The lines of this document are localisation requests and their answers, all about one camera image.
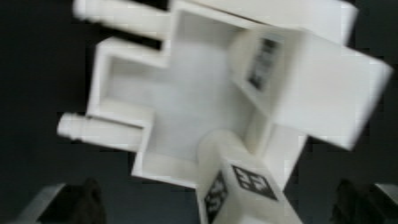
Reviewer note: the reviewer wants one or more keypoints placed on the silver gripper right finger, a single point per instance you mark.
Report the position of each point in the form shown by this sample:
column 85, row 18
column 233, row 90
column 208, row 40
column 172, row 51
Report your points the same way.
column 366, row 203

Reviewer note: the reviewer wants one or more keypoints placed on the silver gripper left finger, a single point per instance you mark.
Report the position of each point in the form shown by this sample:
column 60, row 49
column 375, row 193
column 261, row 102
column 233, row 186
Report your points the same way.
column 65, row 204

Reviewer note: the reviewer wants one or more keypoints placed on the white chair leg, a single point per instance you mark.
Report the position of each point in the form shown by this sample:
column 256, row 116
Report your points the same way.
column 311, row 81
column 240, row 198

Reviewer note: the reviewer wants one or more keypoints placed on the white chair seat part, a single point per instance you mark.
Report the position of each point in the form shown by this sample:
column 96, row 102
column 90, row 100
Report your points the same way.
column 163, row 96

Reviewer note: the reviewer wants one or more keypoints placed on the white chair leg front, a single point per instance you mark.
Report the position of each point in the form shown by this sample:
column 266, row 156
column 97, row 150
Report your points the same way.
column 311, row 81

